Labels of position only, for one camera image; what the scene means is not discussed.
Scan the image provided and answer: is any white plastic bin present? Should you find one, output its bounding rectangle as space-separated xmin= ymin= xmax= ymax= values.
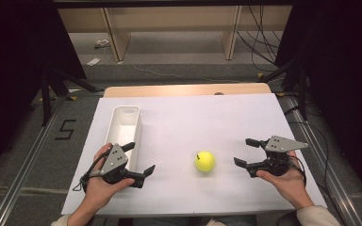
xmin=105 ymin=105 xmax=143 ymax=172

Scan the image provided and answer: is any wooden shelf unit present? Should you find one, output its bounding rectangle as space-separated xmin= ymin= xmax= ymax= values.
xmin=58 ymin=5 xmax=293 ymax=63

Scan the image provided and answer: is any person's left hand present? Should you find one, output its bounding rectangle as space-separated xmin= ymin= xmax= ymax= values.
xmin=82 ymin=142 xmax=136 ymax=215

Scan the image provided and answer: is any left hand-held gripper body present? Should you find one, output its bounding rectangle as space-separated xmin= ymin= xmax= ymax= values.
xmin=99 ymin=143 xmax=132 ymax=186

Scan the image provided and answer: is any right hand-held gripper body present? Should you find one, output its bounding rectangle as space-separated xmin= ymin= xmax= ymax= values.
xmin=259 ymin=135 xmax=309 ymax=177

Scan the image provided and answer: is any aluminium rail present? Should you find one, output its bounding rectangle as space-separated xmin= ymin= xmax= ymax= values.
xmin=0 ymin=93 xmax=68 ymax=226
xmin=282 ymin=93 xmax=362 ymax=226

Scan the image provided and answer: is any black floor cable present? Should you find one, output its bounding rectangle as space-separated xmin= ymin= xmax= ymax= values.
xmin=287 ymin=103 xmax=332 ymax=196

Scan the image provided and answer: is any black metal stand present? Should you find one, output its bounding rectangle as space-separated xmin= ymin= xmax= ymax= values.
xmin=38 ymin=66 xmax=106 ymax=127
xmin=257 ymin=52 xmax=309 ymax=122

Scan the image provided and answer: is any yellow tennis ball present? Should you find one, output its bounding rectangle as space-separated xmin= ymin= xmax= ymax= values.
xmin=194 ymin=150 xmax=217 ymax=173

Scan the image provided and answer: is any small packet on floor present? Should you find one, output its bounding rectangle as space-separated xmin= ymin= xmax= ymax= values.
xmin=93 ymin=39 xmax=112 ymax=50

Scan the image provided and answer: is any white board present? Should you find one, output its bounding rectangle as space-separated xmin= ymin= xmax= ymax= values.
xmin=60 ymin=92 xmax=328 ymax=218

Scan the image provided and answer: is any person's right hand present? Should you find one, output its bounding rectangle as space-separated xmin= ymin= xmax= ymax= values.
xmin=255 ymin=150 xmax=316 ymax=211

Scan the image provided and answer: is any white floor cable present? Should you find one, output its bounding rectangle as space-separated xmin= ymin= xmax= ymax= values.
xmin=131 ymin=63 xmax=240 ymax=85

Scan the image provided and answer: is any black curtain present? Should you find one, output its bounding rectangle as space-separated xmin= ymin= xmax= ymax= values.
xmin=274 ymin=0 xmax=362 ymax=202
xmin=0 ymin=0 xmax=88 ymax=185

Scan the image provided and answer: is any left hand-held gripper cable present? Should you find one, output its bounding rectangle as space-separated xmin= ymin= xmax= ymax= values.
xmin=72 ymin=150 xmax=112 ymax=193

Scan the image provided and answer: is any white strip on floor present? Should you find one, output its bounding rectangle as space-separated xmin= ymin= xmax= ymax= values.
xmin=86 ymin=56 xmax=103 ymax=67

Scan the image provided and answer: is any wooden table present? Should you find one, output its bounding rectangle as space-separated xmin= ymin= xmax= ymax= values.
xmin=103 ymin=82 xmax=272 ymax=99

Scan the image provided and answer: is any bundle of black cables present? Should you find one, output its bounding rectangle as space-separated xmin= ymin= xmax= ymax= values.
xmin=235 ymin=5 xmax=285 ymax=73

